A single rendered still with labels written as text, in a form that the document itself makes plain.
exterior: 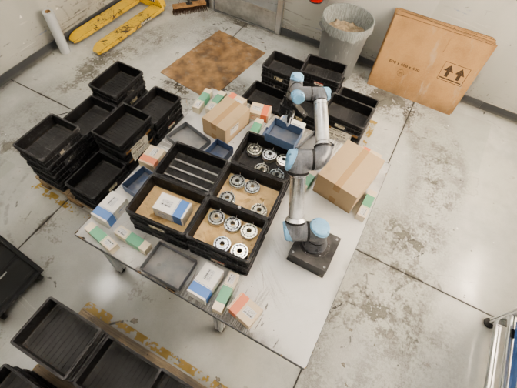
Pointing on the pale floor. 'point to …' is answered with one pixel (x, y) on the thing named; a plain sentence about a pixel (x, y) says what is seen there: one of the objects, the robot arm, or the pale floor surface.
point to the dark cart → (15, 274)
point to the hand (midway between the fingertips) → (288, 125)
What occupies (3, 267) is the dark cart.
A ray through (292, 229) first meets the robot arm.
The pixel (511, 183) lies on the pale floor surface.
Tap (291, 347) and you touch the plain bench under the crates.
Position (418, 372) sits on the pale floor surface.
